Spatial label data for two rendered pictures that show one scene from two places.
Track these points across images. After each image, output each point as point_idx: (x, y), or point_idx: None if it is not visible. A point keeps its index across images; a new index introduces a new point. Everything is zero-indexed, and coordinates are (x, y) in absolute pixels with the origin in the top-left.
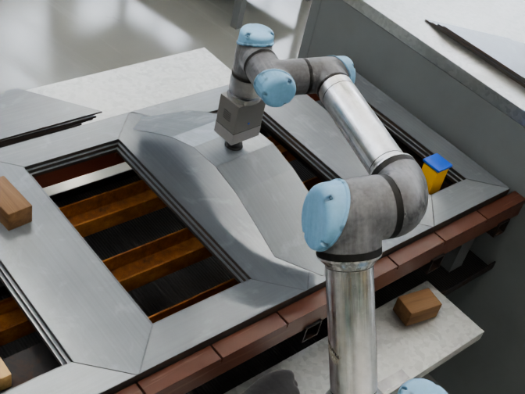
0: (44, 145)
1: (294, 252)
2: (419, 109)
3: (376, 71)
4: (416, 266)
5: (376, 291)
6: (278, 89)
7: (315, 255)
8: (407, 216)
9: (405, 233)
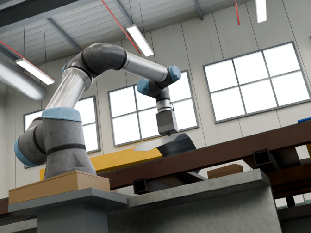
0: None
1: (143, 148)
2: None
3: None
4: (233, 154)
5: None
6: (139, 83)
7: (152, 147)
8: (84, 50)
9: (87, 58)
